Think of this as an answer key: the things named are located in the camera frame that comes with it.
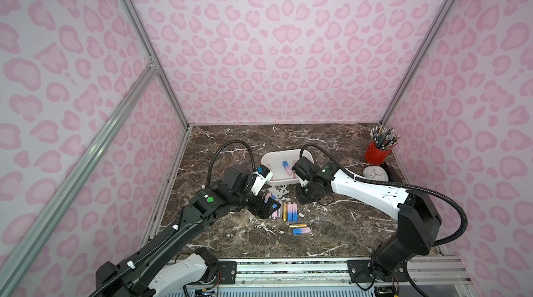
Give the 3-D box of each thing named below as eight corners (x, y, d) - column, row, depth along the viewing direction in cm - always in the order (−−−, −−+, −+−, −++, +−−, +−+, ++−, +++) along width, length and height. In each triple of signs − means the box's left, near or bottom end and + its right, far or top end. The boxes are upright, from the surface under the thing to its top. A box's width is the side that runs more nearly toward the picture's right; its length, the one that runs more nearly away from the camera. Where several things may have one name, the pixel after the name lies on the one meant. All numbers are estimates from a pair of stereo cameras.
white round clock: (363, 177, 100) (365, 174, 98) (362, 166, 104) (364, 163, 102) (385, 181, 99) (388, 178, 96) (383, 170, 103) (386, 167, 100)
